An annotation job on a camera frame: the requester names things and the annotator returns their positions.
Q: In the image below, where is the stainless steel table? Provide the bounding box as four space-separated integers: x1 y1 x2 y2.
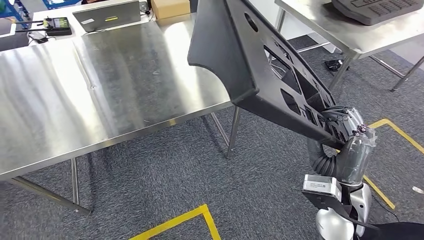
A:
274 0 424 93

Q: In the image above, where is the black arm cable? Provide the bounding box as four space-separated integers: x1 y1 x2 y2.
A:
370 194 401 223

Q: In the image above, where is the blue metal shelf rack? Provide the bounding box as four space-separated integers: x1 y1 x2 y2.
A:
0 0 31 30
42 0 83 10

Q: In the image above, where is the yellow floor tape square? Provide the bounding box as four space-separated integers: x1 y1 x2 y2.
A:
128 204 222 240
335 118 424 211

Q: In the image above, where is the black device on floor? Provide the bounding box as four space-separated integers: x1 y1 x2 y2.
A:
324 58 350 72

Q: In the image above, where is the dark grey moulded pad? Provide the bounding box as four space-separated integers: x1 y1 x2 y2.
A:
331 0 424 27

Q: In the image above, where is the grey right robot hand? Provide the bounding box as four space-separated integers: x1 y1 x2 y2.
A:
319 105 378 186

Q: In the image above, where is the cardboard box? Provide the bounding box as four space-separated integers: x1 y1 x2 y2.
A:
150 0 191 20

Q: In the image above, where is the grey laptop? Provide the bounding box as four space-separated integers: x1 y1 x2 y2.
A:
72 0 143 33

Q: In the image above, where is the black controller with green screen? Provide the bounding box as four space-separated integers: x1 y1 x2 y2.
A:
14 16 73 37

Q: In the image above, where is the black power adapter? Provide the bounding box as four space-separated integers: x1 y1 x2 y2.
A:
28 31 49 45

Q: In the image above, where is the long black plastic panel part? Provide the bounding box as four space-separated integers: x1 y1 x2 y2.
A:
187 0 349 151

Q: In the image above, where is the stainless steel workbench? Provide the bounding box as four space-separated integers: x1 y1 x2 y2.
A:
0 13 242 216

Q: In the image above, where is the white partition board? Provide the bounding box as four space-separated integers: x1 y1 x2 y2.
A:
247 0 337 55

